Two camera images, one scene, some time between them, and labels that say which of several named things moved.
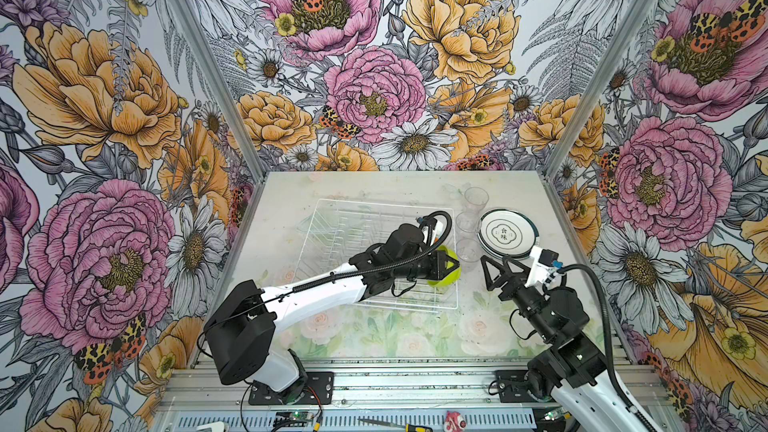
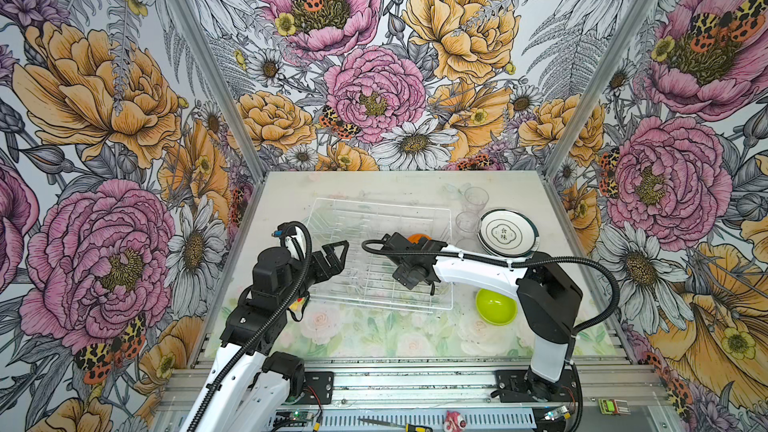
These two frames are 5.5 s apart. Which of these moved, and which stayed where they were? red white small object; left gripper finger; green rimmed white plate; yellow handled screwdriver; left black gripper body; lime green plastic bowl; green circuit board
Moved: left black gripper body; left gripper finger; lime green plastic bowl
Stayed: green circuit board; yellow handled screwdriver; red white small object; green rimmed white plate
